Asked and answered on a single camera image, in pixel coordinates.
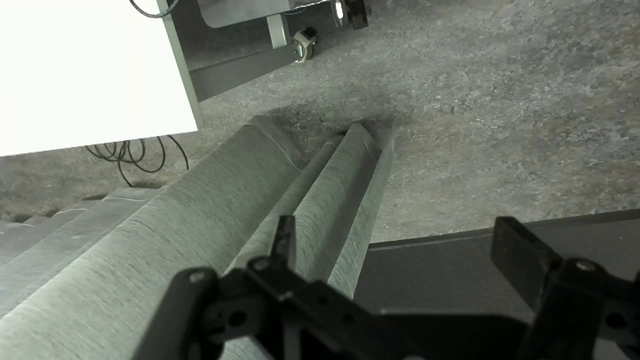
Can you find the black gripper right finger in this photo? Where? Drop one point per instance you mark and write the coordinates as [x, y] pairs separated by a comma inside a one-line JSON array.
[[575, 300]]

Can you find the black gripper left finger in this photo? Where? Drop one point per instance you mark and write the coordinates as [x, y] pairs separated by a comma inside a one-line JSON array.
[[271, 307]]

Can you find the grey fabric curtain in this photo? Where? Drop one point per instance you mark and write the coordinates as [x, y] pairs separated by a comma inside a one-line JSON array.
[[86, 288]]

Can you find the black optical breadboard table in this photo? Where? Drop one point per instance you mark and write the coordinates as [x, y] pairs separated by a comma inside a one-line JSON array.
[[446, 292]]

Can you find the table caster wheel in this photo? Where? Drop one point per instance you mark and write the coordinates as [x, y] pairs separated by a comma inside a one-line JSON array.
[[304, 42]]

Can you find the white table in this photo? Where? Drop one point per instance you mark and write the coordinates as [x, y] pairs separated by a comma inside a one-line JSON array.
[[77, 73]]

